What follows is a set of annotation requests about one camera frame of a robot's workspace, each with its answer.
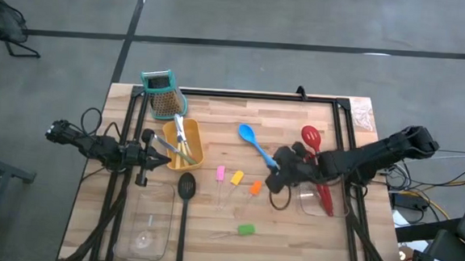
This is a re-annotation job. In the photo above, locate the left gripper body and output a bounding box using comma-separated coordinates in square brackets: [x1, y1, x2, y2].
[124, 140, 152, 173]

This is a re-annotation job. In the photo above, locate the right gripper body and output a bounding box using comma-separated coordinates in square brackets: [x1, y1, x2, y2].
[281, 151, 323, 189]

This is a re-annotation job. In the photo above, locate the red slotted spoon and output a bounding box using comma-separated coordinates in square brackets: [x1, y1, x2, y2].
[295, 124, 340, 217]

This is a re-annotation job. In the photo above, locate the orange mini spatula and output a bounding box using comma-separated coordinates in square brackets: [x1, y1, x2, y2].
[236, 179, 263, 219]

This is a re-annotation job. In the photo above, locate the green-handled table knife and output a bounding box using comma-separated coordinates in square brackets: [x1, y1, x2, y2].
[152, 133, 199, 166]

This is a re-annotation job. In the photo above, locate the cream-handled table knife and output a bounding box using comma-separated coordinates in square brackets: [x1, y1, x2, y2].
[175, 115, 192, 168]
[170, 113, 186, 170]

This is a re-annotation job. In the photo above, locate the black slotted spoon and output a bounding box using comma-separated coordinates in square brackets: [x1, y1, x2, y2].
[173, 171, 198, 261]

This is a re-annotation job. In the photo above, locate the blue silicone spoon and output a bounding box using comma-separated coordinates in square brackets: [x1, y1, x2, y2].
[236, 123, 283, 170]

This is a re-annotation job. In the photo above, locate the green mini spatula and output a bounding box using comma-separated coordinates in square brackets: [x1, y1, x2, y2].
[208, 221, 257, 242]

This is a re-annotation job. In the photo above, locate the small clear plastic container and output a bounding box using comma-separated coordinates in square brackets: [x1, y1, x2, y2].
[294, 178, 351, 218]

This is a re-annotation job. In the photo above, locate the teal metal box grater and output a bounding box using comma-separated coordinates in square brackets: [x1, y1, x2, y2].
[138, 66, 191, 123]

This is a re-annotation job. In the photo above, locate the large clear plastic container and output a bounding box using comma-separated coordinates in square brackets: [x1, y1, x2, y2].
[113, 176, 176, 261]

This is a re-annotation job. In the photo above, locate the yellow plastic bin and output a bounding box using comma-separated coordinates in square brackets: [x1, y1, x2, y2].
[159, 116, 208, 173]

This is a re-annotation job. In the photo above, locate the clear plastic bag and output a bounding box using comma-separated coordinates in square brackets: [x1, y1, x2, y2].
[347, 99, 379, 132]

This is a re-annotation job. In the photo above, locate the black power brick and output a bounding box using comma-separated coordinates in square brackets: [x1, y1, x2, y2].
[391, 192, 430, 212]

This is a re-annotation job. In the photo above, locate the black desk beam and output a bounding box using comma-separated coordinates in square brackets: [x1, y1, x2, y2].
[393, 214, 463, 247]

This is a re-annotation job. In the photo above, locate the black box white label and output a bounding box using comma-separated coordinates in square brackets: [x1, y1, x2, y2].
[422, 229, 465, 261]

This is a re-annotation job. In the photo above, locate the black mesh chair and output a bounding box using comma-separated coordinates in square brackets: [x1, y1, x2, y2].
[0, 0, 45, 60]

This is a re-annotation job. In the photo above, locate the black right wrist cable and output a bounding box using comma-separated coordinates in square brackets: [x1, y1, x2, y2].
[267, 183, 294, 212]

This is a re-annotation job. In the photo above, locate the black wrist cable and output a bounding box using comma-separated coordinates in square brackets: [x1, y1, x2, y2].
[267, 183, 294, 212]
[79, 107, 124, 141]

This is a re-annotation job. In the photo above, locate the black frame clamp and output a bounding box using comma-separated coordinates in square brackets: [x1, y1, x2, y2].
[294, 84, 310, 102]

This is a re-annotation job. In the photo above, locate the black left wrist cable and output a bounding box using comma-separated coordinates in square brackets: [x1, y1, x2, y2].
[79, 107, 124, 141]

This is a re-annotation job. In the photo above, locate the black aluminium table frame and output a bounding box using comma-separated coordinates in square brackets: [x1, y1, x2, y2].
[57, 80, 421, 261]

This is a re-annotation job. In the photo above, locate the yellow cable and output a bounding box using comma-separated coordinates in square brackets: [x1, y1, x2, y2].
[407, 189, 453, 221]

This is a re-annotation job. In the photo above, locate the white cable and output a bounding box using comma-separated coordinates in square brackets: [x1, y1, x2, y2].
[416, 151, 465, 166]

